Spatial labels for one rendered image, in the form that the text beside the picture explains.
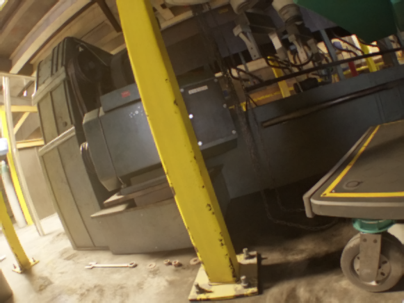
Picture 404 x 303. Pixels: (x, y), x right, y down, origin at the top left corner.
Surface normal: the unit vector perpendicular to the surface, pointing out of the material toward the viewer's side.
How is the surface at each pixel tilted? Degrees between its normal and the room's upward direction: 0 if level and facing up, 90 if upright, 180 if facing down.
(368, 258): 90
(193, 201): 90
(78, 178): 90
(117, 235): 90
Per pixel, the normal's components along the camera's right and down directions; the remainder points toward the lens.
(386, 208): -0.83, 0.30
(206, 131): 0.11, 0.01
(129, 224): -0.22, 0.12
